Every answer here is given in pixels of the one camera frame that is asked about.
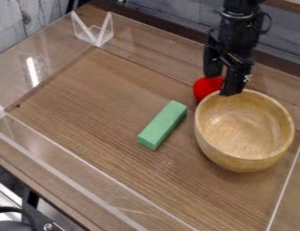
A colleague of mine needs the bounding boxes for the green rectangular block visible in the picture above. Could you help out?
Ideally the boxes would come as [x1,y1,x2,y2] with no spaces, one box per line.
[137,101,188,151]

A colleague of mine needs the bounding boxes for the clear acrylic corner bracket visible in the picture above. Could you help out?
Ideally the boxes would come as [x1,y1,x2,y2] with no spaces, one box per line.
[70,12,114,47]

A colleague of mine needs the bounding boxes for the black metal table bracket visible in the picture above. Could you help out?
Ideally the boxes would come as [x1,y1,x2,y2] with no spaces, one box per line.
[22,188,66,231]

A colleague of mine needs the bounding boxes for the clear acrylic tray wall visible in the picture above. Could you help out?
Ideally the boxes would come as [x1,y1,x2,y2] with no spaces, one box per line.
[0,6,300,231]

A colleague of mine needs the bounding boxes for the black cable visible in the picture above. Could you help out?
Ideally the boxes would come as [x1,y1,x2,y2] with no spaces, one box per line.
[0,206,37,231]

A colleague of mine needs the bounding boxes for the light wooden bowl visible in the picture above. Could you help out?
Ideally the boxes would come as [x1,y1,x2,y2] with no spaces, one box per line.
[194,89,295,172]

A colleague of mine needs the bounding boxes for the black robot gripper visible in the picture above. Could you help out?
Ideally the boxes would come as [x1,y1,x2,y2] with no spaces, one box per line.
[204,0,272,97]

